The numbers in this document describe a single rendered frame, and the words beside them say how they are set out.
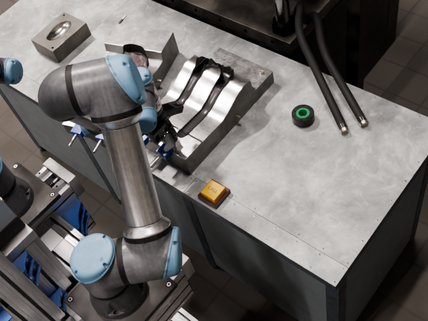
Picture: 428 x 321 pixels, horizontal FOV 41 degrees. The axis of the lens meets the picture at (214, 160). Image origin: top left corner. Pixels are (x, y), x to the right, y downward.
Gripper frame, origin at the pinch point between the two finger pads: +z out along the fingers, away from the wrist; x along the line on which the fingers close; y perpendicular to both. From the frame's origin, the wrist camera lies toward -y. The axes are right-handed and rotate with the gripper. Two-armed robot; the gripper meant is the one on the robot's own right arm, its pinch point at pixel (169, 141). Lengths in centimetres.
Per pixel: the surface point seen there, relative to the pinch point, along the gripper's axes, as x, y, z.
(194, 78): -11.0, -26.5, -0.7
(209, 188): 19.7, 4.3, 7.2
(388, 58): 4, -150, 91
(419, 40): 12, -171, 91
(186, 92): -11.2, -21.6, 1.9
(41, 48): -87, -11, 6
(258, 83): 7.3, -40.0, 4.9
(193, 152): 8.3, -2.0, 2.5
